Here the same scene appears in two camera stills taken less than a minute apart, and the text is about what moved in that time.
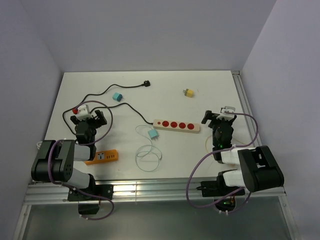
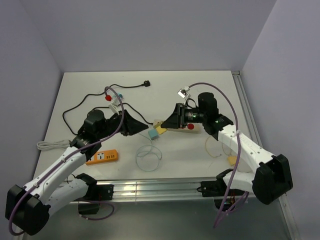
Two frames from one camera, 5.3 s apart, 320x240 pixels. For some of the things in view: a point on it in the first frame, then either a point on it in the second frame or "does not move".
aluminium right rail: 245,106 does not move
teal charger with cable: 153,133 does not move
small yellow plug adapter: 188,93 → 160,130
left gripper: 101,119 → 131,126
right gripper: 210,116 → 177,118
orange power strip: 104,156 does not move
